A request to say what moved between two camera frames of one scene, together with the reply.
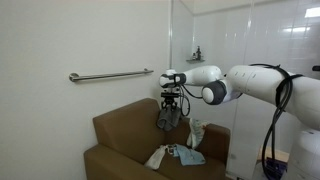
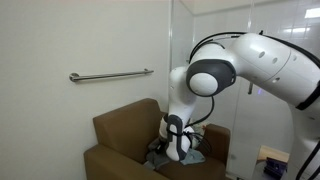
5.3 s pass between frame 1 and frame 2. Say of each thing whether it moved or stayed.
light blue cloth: stayed
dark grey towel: moved
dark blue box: stayed
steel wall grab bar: stayed
